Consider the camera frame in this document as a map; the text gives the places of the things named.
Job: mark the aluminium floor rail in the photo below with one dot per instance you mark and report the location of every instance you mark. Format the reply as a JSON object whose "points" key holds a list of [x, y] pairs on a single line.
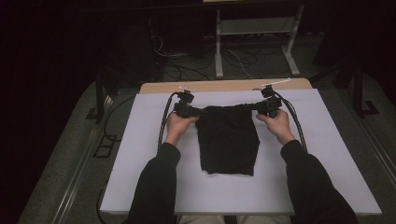
{"points": [[381, 152], [72, 186]]}

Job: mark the person's right hand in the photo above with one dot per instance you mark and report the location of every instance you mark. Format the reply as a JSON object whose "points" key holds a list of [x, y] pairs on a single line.
{"points": [[278, 127]]}

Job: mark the black garment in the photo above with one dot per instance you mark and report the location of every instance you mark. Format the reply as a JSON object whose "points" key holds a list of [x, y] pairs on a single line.
{"points": [[227, 140]]}

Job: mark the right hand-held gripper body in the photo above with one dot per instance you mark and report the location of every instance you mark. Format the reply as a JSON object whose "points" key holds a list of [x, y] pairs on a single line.
{"points": [[269, 105]]}

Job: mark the white table cover board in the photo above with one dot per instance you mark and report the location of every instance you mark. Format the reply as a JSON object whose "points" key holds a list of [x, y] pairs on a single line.
{"points": [[140, 140]]}

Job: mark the wooden table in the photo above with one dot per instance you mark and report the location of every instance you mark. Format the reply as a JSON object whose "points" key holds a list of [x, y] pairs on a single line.
{"points": [[224, 85]]}

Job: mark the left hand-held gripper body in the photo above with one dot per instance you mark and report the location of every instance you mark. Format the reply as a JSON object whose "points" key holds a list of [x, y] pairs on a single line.
{"points": [[185, 109]]}

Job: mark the white metal desk frame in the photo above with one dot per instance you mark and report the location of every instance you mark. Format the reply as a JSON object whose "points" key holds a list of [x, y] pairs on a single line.
{"points": [[255, 26]]}

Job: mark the person's left hand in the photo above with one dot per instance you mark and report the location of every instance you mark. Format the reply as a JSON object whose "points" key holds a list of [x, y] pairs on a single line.
{"points": [[177, 129]]}

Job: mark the black metal stand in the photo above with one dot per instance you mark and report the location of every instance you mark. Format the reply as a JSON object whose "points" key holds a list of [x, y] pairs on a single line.
{"points": [[100, 99], [358, 87]]}

